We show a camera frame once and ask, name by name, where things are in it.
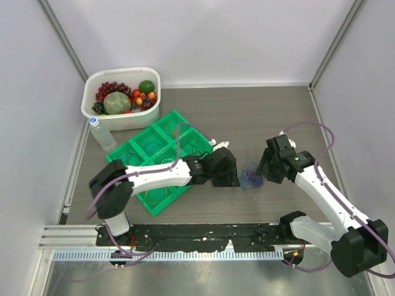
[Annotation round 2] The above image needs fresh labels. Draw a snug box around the red grape bunch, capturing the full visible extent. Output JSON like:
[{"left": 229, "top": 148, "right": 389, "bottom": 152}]
[{"left": 95, "top": 81, "right": 132, "bottom": 102}]

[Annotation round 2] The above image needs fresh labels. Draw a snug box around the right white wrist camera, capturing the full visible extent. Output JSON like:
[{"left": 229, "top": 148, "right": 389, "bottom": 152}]
[{"left": 278, "top": 131, "right": 296, "bottom": 148}]

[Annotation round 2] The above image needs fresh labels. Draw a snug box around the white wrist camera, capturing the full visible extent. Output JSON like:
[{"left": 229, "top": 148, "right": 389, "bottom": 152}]
[
  {"left": 209, "top": 139, "right": 230, "bottom": 151},
  {"left": 278, "top": 131, "right": 296, "bottom": 148}
]

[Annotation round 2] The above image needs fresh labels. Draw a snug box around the white slotted cable duct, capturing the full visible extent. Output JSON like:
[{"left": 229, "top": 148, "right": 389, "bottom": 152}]
[{"left": 52, "top": 249, "right": 284, "bottom": 261}]

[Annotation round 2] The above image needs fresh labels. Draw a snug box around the yellow thin cable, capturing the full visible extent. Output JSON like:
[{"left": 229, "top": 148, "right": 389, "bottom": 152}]
[{"left": 143, "top": 187, "right": 169, "bottom": 205}]

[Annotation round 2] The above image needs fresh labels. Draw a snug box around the green melon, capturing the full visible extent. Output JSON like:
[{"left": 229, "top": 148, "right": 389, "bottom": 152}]
[{"left": 103, "top": 92, "right": 131, "bottom": 115}]

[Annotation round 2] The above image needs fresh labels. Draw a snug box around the clear water bottle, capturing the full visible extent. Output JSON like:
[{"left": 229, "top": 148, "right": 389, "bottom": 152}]
[{"left": 89, "top": 117, "right": 117, "bottom": 153}]

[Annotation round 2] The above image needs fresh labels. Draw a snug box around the dark grape bunch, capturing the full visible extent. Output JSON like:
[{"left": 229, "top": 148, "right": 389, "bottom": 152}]
[{"left": 92, "top": 101, "right": 107, "bottom": 115}]

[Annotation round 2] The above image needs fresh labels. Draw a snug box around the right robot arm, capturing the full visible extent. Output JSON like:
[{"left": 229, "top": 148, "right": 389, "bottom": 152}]
[{"left": 257, "top": 134, "right": 389, "bottom": 278}]

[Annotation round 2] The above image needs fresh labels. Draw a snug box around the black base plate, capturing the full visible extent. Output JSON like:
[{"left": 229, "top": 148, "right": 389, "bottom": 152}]
[{"left": 115, "top": 223, "right": 303, "bottom": 253}]

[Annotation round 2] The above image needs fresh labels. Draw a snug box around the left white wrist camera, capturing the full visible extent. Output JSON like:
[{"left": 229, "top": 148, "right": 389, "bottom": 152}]
[{"left": 209, "top": 139, "right": 230, "bottom": 151}]

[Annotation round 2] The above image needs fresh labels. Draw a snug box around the red yellow cherries bunch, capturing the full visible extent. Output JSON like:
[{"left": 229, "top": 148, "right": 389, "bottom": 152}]
[{"left": 129, "top": 89, "right": 157, "bottom": 112}]

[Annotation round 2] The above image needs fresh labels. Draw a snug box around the black thin cable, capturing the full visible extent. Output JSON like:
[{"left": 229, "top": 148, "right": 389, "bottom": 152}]
[{"left": 190, "top": 140, "right": 207, "bottom": 157}]

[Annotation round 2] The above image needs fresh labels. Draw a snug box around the green compartment tray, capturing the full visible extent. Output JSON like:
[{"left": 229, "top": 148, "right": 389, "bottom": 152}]
[{"left": 106, "top": 110, "right": 213, "bottom": 216}]

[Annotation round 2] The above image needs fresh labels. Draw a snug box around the green lime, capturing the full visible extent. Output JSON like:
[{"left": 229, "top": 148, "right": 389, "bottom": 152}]
[{"left": 138, "top": 80, "right": 156, "bottom": 94}]

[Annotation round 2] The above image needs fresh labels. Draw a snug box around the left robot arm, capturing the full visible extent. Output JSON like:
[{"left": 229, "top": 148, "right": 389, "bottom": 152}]
[{"left": 88, "top": 147, "right": 240, "bottom": 246}]

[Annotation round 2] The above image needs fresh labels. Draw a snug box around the white plastic basket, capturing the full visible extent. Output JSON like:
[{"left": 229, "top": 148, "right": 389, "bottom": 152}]
[{"left": 81, "top": 67, "right": 160, "bottom": 131}]

